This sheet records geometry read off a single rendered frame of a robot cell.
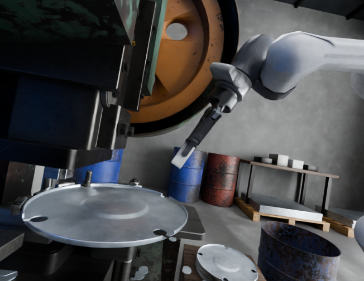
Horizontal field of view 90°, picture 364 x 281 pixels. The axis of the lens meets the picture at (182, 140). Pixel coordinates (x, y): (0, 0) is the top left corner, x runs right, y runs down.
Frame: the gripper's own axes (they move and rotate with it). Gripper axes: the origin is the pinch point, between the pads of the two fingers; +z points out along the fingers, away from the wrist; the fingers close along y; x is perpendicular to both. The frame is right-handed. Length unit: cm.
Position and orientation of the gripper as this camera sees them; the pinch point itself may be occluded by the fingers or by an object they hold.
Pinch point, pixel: (182, 154)
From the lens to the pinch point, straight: 48.4
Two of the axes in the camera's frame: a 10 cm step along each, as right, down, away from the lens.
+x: -8.0, -5.9, -0.9
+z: -5.9, 8.1, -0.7
